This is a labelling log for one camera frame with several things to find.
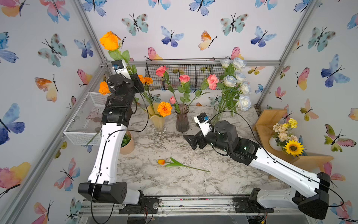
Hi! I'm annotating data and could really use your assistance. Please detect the pink rose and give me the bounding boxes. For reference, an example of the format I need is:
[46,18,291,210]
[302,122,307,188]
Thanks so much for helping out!
[189,74,219,105]

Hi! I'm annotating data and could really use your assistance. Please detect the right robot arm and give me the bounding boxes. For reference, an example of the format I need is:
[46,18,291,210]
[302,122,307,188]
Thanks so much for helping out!
[184,120,331,220]

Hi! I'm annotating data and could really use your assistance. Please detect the pink rose pair stem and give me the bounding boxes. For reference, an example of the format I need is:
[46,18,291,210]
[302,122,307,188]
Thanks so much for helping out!
[156,66,191,104]

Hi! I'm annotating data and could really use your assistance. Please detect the potted green succulent plant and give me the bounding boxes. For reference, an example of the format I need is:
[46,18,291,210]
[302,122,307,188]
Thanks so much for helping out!
[120,131,135,155]

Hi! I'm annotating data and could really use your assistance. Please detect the orange rose flower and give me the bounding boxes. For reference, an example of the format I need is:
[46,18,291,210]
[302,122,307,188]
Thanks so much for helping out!
[98,81,111,95]
[138,75,145,84]

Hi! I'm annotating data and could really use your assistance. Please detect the orange marigold stem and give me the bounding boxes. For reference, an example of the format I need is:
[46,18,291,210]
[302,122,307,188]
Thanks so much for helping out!
[157,102,172,118]

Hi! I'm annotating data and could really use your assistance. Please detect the yellow ruffled vase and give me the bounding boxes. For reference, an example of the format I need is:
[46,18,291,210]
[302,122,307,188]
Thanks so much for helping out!
[147,103,165,131]

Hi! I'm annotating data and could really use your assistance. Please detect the white mesh wall basket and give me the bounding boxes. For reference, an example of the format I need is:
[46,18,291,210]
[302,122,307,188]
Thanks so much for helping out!
[63,92,109,146]

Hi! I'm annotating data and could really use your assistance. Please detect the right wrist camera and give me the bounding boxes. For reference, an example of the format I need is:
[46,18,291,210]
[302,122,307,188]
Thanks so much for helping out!
[194,113,212,137]

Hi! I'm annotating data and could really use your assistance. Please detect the black wire wall basket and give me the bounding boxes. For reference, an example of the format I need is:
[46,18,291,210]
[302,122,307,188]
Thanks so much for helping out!
[145,58,227,91]

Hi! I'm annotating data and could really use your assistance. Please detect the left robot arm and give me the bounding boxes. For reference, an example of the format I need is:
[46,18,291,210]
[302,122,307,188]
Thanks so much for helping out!
[78,74,144,205]

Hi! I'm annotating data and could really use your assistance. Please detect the orange tulip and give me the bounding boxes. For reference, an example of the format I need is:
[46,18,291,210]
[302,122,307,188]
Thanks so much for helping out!
[158,157,210,173]

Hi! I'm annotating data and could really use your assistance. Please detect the sunflower bouquet in vase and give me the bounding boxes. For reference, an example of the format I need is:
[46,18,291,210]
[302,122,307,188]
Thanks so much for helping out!
[269,118,304,157]

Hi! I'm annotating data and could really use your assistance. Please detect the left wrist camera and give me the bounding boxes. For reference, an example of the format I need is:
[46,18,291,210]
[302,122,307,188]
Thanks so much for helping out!
[112,60,131,79]

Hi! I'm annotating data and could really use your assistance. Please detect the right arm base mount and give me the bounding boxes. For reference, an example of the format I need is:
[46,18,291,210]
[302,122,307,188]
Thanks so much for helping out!
[233,188,274,214]

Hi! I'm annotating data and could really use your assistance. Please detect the wooden corner shelf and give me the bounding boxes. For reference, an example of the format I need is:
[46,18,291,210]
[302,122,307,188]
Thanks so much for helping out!
[254,109,334,171]

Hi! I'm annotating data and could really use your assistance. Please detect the purple glass vase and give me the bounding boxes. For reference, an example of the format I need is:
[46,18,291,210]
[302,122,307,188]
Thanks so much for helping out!
[175,104,190,133]

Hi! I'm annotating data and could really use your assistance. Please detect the small white rose stem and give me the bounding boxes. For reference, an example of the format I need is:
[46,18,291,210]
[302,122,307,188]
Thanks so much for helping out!
[231,57,247,71]

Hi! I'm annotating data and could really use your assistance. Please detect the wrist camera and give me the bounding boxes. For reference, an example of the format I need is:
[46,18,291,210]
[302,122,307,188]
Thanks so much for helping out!
[112,60,131,79]
[194,113,212,137]

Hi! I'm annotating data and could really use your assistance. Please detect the pink tulip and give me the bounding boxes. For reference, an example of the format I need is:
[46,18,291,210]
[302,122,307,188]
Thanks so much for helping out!
[169,96,181,114]

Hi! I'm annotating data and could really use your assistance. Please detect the clear glass vase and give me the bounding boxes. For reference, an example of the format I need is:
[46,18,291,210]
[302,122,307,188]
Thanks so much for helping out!
[210,103,226,125]

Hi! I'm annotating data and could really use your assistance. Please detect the orange ranunculus flower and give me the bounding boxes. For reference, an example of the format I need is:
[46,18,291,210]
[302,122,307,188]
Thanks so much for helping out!
[99,31,137,75]

